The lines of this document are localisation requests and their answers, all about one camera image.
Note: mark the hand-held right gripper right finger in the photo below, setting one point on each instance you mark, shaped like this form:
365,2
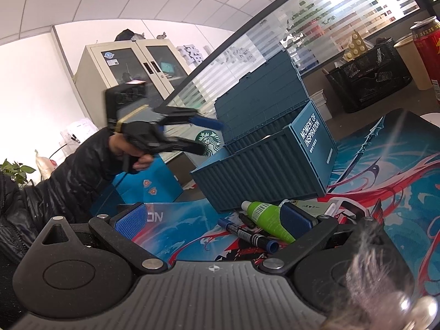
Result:
295,218

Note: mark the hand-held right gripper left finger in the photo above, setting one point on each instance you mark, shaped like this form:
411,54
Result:
130,219

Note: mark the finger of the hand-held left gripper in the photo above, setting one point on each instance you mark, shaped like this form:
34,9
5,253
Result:
182,114
187,146

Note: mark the green tube with white cap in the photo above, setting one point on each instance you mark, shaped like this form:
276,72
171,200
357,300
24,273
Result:
271,218

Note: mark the blue container-style storage box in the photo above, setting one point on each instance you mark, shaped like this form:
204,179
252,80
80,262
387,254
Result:
268,165

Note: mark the person's left forearm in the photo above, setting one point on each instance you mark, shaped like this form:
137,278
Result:
82,172

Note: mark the person's left hand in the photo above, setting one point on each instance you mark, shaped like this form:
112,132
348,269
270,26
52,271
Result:
142,162

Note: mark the frosted plastic cup with lid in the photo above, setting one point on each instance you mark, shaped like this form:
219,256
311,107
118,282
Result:
208,142

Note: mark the white pen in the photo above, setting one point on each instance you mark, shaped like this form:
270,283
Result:
331,209

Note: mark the blue paper bag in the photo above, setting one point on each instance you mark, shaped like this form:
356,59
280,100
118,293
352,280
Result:
154,185

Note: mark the black pen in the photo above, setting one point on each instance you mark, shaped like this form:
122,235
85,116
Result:
246,220

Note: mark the blue and black marker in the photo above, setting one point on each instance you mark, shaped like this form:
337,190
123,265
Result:
247,232

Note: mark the white plastic container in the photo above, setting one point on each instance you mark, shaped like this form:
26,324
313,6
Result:
82,127

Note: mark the beige metal cabinet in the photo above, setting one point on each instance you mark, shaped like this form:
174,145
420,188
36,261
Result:
96,62

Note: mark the black bag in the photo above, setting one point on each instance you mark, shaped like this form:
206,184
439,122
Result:
129,35

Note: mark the printed desk mat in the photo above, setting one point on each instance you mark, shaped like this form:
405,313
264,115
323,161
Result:
378,165

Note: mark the clear plastic bag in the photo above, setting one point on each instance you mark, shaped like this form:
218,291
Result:
46,165

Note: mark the person's black puffer jacket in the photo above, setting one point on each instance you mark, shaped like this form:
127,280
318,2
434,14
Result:
15,213

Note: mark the small white box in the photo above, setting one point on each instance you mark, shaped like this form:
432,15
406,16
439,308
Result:
321,105

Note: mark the green leafy plant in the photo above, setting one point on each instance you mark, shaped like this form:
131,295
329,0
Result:
15,172

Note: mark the green plant behind glass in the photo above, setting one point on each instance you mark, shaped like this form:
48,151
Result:
302,20

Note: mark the black mesh desk organizer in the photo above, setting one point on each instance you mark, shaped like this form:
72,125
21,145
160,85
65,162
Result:
371,82

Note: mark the white disc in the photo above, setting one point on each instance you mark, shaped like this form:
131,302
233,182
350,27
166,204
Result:
431,120

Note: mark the yellow building block toy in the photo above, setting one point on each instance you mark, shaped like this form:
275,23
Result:
357,46

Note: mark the beige paper cup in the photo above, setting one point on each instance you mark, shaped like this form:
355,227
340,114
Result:
412,65

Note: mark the red drink can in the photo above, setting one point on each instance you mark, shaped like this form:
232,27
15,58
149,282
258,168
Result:
429,51

